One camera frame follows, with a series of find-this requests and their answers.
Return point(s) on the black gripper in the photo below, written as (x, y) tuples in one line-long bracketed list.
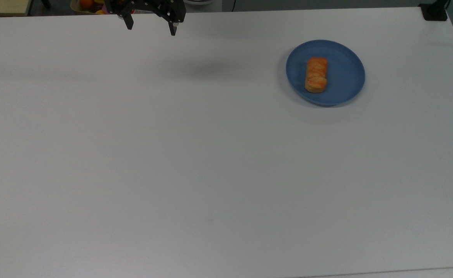
[(149, 5)]

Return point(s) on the golden bread roll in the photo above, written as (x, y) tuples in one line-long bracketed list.
[(316, 75)]

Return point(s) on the fruit basket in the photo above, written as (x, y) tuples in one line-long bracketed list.
[(85, 5)]

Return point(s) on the wooden desk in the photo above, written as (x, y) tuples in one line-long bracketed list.
[(2, 6)]

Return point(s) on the blue round plate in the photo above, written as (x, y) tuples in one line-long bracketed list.
[(346, 73)]

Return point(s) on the black table clamp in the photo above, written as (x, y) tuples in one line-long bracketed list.
[(434, 11)]

